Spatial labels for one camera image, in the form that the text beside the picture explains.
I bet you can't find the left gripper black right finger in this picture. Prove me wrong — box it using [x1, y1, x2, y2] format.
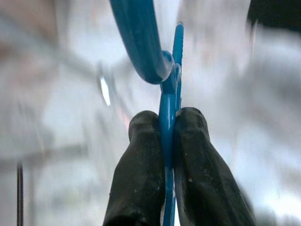
[173, 106, 257, 226]

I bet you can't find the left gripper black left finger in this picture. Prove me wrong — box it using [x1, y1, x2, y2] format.
[103, 110, 167, 226]

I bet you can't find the blue plastic hanger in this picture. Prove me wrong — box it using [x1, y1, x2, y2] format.
[109, 0, 185, 226]

